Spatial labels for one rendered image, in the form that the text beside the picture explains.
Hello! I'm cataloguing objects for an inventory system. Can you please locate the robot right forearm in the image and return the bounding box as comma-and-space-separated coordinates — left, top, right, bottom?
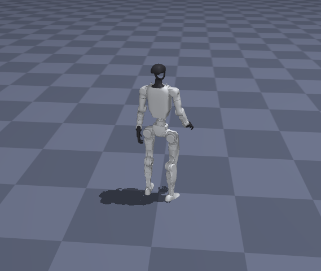
179, 108, 189, 127

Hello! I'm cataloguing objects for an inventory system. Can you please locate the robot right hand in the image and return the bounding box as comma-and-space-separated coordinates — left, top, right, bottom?
186, 122, 194, 130

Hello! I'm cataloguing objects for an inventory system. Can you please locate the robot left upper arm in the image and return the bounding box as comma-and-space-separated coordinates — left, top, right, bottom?
139, 85, 148, 112

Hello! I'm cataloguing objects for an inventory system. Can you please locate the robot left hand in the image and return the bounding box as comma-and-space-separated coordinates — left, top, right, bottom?
136, 126, 143, 144

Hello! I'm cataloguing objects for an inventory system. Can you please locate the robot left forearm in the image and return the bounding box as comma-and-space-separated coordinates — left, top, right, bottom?
136, 107, 144, 129

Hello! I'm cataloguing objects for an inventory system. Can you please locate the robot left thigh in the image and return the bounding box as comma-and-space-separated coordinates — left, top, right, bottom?
143, 126, 155, 167

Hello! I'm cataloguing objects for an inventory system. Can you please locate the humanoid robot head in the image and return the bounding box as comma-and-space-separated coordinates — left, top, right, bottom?
151, 64, 166, 88

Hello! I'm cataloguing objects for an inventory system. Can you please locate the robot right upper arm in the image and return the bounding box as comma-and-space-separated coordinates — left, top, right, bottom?
168, 87, 182, 116

